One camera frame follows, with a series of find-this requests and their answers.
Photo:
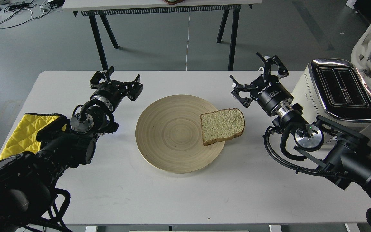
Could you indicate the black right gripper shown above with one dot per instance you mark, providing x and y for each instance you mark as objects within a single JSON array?
[{"x": 271, "y": 94}]

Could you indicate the cream and chrome toaster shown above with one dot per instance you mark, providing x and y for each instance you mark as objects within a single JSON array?
[{"x": 334, "y": 89}]

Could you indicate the background table with black legs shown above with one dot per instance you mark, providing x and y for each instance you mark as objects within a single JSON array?
[{"x": 103, "y": 8}]

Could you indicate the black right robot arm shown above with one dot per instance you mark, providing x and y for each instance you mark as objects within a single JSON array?
[{"x": 316, "y": 127}]

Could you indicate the yellow quilted cloth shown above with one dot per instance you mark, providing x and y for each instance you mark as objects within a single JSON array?
[{"x": 24, "y": 137}]

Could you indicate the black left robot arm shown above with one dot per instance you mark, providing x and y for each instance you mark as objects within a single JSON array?
[{"x": 28, "y": 193}]

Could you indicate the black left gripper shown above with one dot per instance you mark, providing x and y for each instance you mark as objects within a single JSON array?
[{"x": 111, "y": 92}]

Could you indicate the round wooden plate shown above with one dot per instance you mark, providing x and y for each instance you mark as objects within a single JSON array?
[{"x": 169, "y": 134}]

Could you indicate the slice of bread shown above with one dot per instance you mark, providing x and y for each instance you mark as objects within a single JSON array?
[{"x": 222, "y": 125}]

